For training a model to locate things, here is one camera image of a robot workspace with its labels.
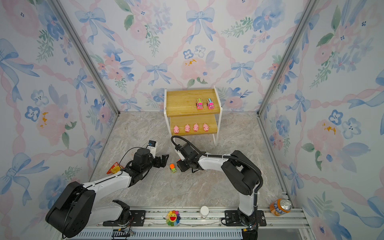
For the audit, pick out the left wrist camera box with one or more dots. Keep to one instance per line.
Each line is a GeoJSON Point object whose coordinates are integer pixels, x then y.
{"type": "Point", "coordinates": [152, 146]}

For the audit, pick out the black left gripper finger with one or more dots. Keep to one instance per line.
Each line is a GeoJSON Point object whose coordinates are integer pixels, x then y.
{"type": "Point", "coordinates": [164, 160]}
{"type": "Point", "coordinates": [159, 162]}

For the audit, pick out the rainbow smiling flower toy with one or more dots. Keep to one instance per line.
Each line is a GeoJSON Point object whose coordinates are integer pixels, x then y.
{"type": "Point", "coordinates": [173, 218]}

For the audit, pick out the pink toy pig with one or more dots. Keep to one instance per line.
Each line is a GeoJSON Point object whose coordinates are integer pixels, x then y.
{"type": "Point", "coordinates": [187, 128]}
{"type": "Point", "coordinates": [206, 127]}
{"type": "Point", "coordinates": [196, 127]}
{"type": "Point", "coordinates": [176, 129]}

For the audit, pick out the aluminium corner post right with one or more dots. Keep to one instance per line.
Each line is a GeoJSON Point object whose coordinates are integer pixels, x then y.
{"type": "Point", "coordinates": [299, 31]}

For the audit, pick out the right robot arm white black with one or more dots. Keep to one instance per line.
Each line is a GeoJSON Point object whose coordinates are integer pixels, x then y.
{"type": "Point", "coordinates": [244, 176]}

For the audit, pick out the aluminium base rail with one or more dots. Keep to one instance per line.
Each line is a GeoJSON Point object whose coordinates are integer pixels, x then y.
{"type": "Point", "coordinates": [150, 224]}

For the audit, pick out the aluminium corner post left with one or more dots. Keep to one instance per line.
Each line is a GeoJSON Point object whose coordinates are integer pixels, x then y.
{"type": "Point", "coordinates": [69, 27]}

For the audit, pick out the orange soda can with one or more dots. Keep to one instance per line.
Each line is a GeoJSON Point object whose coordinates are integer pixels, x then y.
{"type": "Point", "coordinates": [281, 207]}

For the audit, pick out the white-framed wooden two-tier shelf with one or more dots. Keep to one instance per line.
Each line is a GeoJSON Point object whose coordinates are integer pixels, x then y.
{"type": "Point", "coordinates": [180, 109]}

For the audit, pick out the orange green toy truck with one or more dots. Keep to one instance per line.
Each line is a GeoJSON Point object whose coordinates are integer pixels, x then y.
{"type": "Point", "coordinates": [173, 168]}

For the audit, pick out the pink toy truck blue top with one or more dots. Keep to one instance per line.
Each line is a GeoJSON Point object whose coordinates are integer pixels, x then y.
{"type": "Point", "coordinates": [210, 104]}

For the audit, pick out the pink toy truck green top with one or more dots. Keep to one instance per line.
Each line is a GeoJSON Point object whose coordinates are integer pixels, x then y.
{"type": "Point", "coordinates": [199, 104]}

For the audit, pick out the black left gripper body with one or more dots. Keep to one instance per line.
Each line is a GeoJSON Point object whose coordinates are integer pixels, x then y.
{"type": "Point", "coordinates": [145, 169]}

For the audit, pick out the red yellow snack packet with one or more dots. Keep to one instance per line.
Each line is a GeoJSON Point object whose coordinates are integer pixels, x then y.
{"type": "Point", "coordinates": [115, 168]}

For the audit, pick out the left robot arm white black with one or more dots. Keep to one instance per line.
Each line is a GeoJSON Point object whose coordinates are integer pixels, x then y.
{"type": "Point", "coordinates": [75, 209]}

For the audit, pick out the white round knob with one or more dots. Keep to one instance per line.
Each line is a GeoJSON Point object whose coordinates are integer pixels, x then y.
{"type": "Point", "coordinates": [204, 212]}

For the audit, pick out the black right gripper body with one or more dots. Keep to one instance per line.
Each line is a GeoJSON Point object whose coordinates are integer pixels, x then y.
{"type": "Point", "coordinates": [184, 166]}

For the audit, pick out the aluminium corner post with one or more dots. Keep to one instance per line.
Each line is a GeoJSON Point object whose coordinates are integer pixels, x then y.
{"type": "Point", "coordinates": [299, 31]}
{"type": "Point", "coordinates": [69, 27]}

